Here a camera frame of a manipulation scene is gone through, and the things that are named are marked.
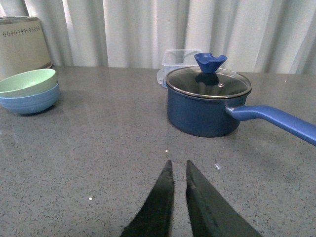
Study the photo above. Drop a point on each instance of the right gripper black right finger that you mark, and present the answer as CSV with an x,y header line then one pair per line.
x,y
210,214

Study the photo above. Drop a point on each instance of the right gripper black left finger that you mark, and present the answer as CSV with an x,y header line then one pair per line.
x,y
154,219

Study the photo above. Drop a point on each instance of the blue plastic bowl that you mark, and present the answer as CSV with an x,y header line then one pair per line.
x,y
31,104

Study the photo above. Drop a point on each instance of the green plastic bowl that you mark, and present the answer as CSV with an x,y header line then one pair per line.
x,y
28,83

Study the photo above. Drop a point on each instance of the glass lid, blue knob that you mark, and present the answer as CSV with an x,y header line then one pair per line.
x,y
208,80

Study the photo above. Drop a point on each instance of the clear plastic container, blue rim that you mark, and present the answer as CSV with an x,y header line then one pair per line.
x,y
174,59

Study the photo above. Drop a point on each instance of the cream two-slot toaster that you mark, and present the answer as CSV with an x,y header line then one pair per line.
x,y
22,46

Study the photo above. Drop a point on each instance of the blue saucepan with handle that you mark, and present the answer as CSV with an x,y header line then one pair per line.
x,y
219,117

